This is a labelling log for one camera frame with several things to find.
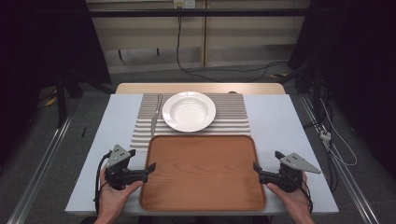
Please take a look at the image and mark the black curtain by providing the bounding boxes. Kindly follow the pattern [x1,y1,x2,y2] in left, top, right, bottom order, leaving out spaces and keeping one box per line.
[288,0,396,178]
[0,0,112,164]

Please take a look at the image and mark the black wall cable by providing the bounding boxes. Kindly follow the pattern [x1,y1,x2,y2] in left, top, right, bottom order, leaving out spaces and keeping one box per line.
[175,14,289,84]

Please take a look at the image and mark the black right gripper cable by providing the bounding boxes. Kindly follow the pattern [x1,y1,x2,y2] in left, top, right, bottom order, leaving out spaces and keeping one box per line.
[299,178,314,215]

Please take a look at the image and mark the black metal stand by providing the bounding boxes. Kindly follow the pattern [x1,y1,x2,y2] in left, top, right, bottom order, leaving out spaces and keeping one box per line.
[54,73,68,129]

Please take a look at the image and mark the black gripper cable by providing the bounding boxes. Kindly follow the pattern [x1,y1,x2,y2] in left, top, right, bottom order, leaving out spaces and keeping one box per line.
[93,150,112,216]
[299,178,314,215]

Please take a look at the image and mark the metal floor rail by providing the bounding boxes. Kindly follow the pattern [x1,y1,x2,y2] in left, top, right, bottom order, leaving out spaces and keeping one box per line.
[6,114,75,224]
[298,92,381,224]

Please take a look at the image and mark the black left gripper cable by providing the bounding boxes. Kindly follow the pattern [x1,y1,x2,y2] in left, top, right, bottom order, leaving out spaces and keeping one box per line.
[93,150,112,216]

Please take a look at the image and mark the person's right hand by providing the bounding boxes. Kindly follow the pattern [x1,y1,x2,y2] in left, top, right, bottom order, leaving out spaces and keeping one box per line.
[266,173,316,224]

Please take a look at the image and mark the white wall outlet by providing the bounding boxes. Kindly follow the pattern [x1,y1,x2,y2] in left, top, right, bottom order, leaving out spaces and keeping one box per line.
[173,0,196,9]

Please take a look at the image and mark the thin white cable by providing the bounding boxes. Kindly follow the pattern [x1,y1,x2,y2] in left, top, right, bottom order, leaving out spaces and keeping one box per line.
[320,98,359,167]

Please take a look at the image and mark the black horizontal bar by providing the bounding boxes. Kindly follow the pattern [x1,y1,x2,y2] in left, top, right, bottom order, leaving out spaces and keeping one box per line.
[87,7,312,19]

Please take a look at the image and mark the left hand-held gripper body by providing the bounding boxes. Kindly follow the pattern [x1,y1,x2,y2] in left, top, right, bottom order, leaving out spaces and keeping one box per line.
[104,144,138,191]

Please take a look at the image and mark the white deep plate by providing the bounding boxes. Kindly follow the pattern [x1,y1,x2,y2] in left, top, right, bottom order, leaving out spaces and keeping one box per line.
[162,91,217,133]

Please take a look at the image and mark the striped grey placemat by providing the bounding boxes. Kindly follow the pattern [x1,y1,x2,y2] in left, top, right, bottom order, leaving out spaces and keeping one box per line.
[129,92,252,153]

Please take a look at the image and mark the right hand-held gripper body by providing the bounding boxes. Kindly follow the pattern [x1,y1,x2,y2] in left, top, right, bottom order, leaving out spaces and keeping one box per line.
[277,152,322,193]

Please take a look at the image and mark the brown wooden tray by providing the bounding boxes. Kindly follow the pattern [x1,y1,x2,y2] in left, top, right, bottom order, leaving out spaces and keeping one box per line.
[138,133,268,213]

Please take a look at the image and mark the silver table knife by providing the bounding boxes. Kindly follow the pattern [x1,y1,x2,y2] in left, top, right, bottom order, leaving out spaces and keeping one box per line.
[150,92,163,138]

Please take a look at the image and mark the person's left hand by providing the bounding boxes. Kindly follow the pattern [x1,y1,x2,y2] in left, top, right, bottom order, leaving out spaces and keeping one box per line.
[94,168,145,224]

